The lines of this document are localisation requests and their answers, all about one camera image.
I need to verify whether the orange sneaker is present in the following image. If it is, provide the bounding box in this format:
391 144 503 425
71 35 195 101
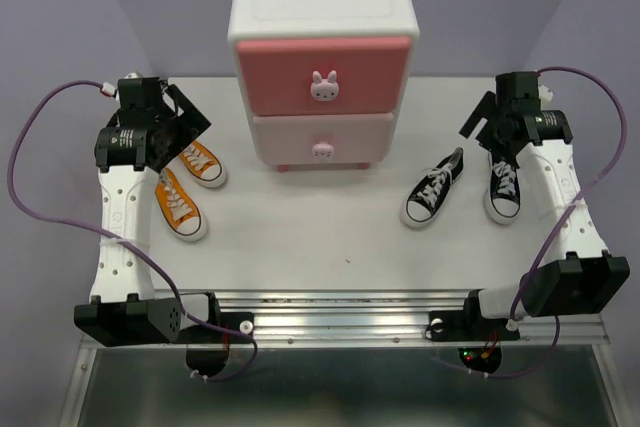
155 168 207 243
179 141 227 189

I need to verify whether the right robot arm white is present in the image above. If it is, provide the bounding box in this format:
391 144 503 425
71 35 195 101
460 71 630 337

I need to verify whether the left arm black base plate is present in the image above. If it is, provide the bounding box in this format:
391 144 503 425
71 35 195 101
173 311 257 383

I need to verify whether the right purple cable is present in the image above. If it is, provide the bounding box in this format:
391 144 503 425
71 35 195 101
430 65 628 379

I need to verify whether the pink bunny knob top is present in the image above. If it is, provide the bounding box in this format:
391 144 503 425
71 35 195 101
310 70 340 102

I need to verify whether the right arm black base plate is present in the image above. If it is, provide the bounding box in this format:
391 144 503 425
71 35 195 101
424 310 521 376

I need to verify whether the dark pink top drawer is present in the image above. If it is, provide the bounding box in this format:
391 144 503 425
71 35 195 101
236 36 411 117

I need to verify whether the orange sneaker front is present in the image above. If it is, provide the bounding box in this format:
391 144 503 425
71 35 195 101
155 168 207 243

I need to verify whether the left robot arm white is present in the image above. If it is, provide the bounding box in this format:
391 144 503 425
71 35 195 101
74 73 210 347

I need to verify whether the black sneaker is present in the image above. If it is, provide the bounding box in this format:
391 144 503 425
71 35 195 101
484 153 521 225
400 147 464 229

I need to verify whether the orange sneaker rear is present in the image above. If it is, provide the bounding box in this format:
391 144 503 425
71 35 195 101
179 141 227 189

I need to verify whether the pink bunny knob bottom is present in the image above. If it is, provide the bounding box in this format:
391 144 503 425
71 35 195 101
311 142 335 162

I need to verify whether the pink bunny knob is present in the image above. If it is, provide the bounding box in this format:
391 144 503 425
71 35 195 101
310 70 340 102
311 142 335 162

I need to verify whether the light pink bottom drawer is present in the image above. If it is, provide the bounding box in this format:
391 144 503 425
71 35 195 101
251 113 396 167

